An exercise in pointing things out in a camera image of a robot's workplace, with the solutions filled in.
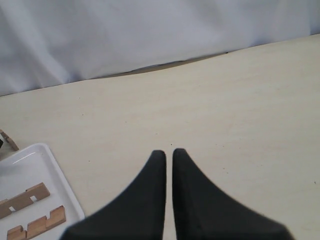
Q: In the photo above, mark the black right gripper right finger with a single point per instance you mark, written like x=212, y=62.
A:
x=202, y=211

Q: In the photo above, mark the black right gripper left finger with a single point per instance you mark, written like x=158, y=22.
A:
x=138, y=213

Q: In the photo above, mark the white plastic tray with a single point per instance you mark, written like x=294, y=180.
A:
x=28, y=167

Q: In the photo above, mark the white backdrop curtain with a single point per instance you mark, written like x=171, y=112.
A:
x=45, y=43

